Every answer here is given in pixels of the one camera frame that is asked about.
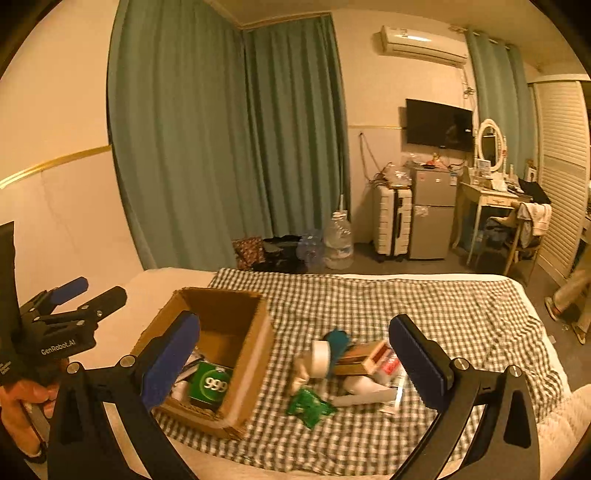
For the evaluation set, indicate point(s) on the black clothes pile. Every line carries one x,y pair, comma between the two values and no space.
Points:
284,254

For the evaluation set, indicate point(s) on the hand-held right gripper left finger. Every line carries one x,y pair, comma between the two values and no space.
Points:
171,355

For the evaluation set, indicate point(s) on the wooden chair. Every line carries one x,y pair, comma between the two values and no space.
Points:
517,244

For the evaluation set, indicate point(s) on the white vanity desk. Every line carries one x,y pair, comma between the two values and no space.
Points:
489,196

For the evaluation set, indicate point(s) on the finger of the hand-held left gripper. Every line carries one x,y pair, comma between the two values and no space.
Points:
69,288
104,299

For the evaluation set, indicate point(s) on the white tube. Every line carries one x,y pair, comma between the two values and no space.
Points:
364,392

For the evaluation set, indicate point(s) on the dark blue bag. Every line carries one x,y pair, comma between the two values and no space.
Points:
496,230

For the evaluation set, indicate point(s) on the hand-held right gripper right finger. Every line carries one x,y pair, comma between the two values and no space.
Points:
420,364

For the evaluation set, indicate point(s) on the black wall television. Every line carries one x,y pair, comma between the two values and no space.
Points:
438,123

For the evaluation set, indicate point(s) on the white air conditioner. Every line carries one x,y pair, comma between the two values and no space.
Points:
422,46

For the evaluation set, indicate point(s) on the crumpled white tissue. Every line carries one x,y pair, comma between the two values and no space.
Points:
300,371

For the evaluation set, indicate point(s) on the narrow green curtain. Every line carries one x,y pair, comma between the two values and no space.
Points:
501,101

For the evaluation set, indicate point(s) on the green medicine box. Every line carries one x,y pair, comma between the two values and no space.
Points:
210,383

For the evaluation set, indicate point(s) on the person's left hand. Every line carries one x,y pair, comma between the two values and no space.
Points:
23,401

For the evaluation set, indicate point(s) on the grey mini fridge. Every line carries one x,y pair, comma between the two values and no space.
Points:
431,217

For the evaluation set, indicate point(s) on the patterned brown bag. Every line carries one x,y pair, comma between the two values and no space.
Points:
249,254

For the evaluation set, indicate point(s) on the white suitcase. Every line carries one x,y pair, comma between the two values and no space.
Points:
390,221

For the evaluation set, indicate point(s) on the tan and red carton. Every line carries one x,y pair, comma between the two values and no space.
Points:
358,357

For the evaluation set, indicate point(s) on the green snack packet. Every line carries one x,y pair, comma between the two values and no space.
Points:
309,406

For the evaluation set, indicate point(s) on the white tape roll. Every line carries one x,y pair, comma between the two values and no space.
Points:
320,357

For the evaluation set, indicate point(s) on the white louvered wardrobe door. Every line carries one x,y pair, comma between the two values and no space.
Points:
561,175

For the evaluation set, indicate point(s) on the clear jar red blue label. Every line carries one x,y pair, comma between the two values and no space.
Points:
390,367

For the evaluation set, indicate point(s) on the wide green curtain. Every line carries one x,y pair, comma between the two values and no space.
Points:
175,138

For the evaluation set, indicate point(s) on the clear plastic bag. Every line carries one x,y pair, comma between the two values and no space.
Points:
396,175

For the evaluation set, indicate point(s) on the pack of water bottles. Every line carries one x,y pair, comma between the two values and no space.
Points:
310,247

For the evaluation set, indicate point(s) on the white oval mirror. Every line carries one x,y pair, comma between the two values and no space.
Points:
489,143

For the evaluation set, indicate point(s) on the large clear water bottle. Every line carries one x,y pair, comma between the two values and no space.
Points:
338,242

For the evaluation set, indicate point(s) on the brown cardboard box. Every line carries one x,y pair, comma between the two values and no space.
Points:
217,323

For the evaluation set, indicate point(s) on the small white bottle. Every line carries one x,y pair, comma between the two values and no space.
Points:
181,390

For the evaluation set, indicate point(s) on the green checked blanket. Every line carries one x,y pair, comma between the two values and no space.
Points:
438,300

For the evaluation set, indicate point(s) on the white cloth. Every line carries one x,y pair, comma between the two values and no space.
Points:
535,221

